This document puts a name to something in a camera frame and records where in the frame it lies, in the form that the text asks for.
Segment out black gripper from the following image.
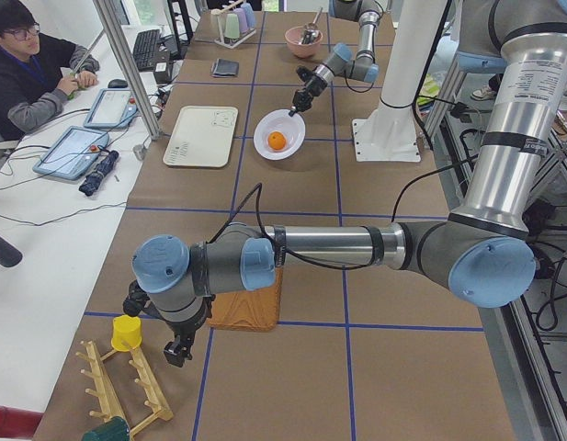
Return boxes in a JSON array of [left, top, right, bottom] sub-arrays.
[[164, 311, 205, 368], [289, 74, 327, 117]]

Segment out white round plate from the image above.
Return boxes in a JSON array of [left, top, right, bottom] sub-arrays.
[[254, 109, 306, 160]]

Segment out orange fruit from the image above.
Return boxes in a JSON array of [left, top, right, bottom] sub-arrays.
[[267, 131, 287, 152]]

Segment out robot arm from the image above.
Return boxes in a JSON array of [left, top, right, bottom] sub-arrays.
[[123, 1, 567, 366], [289, 0, 392, 117]]

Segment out cream bear tray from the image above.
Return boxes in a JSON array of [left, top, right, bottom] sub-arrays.
[[163, 106, 238, 168]]

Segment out yellow cup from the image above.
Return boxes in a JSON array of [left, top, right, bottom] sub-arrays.
[[111, 315, 142, 352]]

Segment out wooden peg rack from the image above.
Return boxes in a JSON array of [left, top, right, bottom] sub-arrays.
[[76, 340, 175, 440]]

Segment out pink bowl with ice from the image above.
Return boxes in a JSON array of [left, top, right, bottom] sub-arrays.
[[284, 27, 323, 59]]

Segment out metal scoop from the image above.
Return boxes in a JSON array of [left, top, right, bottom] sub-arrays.
[[301, 7, 323, 45]]

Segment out grey folded cloth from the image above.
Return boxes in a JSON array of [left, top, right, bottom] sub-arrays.
[[211, 59, 239, 78]]

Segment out purple cup on rack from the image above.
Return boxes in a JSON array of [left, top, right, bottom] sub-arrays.
[[233, 7, 248, 34]]

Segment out dark green cup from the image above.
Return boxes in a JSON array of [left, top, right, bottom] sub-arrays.
[[81, 416, 130, 441]]

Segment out wooden cutting board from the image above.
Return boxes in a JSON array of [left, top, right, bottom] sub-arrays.
[[207, 268, 283, 332]]

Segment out green cup on rack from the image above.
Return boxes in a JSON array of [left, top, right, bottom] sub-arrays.
[[224, 13, 240, 43]]

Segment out blue cup on rack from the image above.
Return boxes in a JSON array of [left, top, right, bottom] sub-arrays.
[[241, 3, 256, 28]]

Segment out white cup rack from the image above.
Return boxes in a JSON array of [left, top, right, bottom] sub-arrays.
[[210, 0, 256, 49]]

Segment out black keyboard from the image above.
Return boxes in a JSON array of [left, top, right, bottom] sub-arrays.
[[132, 28, 161, 72]]

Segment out small metal cup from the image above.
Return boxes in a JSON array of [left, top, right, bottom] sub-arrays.
[[132, 144, 147, 161]]

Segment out black computer mouse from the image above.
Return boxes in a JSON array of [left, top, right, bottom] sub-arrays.
[[108, 79, 129, 89]]

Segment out folded dark blue umbrella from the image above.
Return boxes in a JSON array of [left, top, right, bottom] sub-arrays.
[[79, 150, 119, 197]]

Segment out teach pendant far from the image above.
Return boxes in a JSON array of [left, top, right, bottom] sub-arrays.
[[84, 88, 138, 130]]

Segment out teach pendant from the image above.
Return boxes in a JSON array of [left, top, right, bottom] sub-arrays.
[[32, 126, 109, 181], [84, 88, 138, 130]]

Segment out teach pendant near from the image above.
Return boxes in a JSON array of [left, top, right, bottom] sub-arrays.
[[32, 126, 109, 181]]

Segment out seated person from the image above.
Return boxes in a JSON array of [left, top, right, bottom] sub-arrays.
[[0, 1, 99, 141]]

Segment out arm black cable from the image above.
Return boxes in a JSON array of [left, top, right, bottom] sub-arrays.
[[204, 182, 376, 272]]

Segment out aluminium frame post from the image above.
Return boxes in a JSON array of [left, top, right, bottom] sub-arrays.
[[93, 0, 162, 141]]

